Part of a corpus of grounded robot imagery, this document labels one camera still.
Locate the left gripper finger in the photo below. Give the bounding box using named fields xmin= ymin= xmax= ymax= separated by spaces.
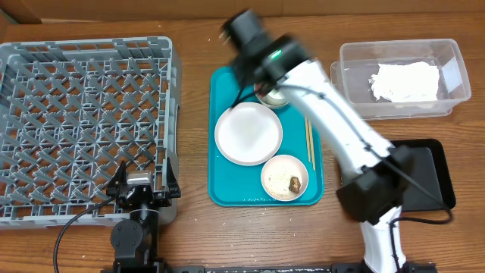
xmin=166 ymin=157 xmax=177 ymax=187
xmin=111 ymin=161 xmax=127 ymax=187

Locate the grey round bowl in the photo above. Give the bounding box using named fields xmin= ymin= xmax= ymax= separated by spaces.
xmin=253 ymin=83 xmax=289 ymax=109

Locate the white napkin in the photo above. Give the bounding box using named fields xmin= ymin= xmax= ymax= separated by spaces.
xmin=368 ymin=61 xmax=440 ymax=103

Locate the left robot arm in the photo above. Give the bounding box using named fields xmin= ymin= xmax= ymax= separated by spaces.
xmin=106 ymin=162 xmax=181 ymax=273

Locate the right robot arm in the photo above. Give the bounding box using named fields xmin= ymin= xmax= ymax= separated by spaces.
xmin=221 ymin=9 xmax=413 ymax=272

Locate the teal plastic serving tray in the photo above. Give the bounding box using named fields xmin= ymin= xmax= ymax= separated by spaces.
xmin=208 ymin=67 xmax=324 ymax=207

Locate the large white plate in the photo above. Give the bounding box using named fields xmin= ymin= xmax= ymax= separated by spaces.
xmin=214 ymin=102 xmax=283 ymax=166

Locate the grey plastic dish rack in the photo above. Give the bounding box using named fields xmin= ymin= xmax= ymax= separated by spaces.
xmin=1 ymin=36 xmax=181 ymax=230

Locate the right printed wooden chopstick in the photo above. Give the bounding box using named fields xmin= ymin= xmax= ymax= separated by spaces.
xmin=307 ymin=118 xmax=316 ymax=171

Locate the small white plate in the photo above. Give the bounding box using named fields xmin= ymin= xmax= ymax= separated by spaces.
xmin=261 ymin=155 xmax=309 ymax=202

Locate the left wooden chopstick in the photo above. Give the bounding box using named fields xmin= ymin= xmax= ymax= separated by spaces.
xmin=304 ymin=116 xmax=311 ymax=162

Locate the brown food scrap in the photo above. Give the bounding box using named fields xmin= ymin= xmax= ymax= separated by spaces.
xmin=289 ymin=176 xmax=301 ymax=194

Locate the clear plastic bin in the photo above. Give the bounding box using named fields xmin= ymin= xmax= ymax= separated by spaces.
xmin=330 ymin=39 xmax=471 ymax=120

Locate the black rectangular tray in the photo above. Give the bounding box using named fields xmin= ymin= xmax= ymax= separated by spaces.
xmin=392 ymin=139 xmax=456 ymax=212

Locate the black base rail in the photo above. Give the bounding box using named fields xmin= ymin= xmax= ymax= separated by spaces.
xmin=100 ymin=262 xmax=439 ymax=273

